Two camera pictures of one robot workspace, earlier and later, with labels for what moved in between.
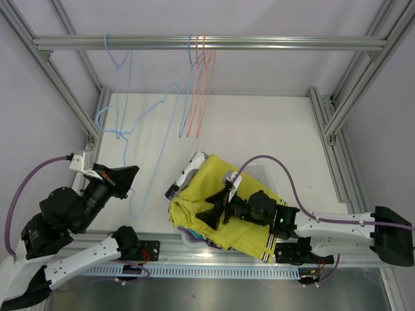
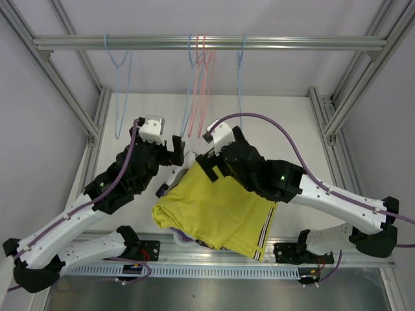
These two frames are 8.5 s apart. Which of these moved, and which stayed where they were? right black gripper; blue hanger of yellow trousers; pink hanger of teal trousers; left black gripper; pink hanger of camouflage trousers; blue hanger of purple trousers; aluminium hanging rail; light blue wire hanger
Moved: right black gripper; blue hanger of yellow trousers; left black gripper
Stayed: aluminium hanging rail; light blue wire hanger; blue hanger of purple trousers; pink hanger of teal trousers; pink hanger of camouflage trousers
